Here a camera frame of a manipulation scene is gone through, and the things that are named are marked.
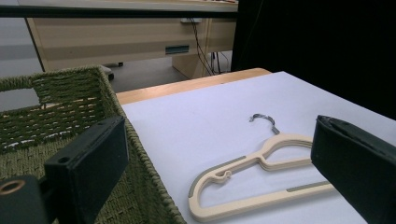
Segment white chair base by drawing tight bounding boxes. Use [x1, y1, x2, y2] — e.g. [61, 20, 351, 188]
[100, 61, 124, 82]

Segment green woven basket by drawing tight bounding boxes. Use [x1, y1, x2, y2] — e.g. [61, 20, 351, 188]
[0, 64, 188, 224]

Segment beige wooden desk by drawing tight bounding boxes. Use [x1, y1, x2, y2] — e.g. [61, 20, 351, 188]
[26, 0, 239, 80]

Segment white table cover sheet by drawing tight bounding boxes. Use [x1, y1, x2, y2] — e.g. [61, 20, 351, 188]
[120, 70, 396, 224]

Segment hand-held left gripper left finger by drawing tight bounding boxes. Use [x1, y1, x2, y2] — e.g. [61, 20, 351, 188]
[43, 115, 130, 224]

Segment bundle of black cables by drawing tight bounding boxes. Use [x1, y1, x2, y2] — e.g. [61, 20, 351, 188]
[190, 18, 233, 77]

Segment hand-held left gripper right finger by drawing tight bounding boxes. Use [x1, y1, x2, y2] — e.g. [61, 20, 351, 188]
[311, 115, 396, 224]

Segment black curtain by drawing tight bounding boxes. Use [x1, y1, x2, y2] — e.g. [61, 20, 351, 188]
[232, 0, 396, 120]

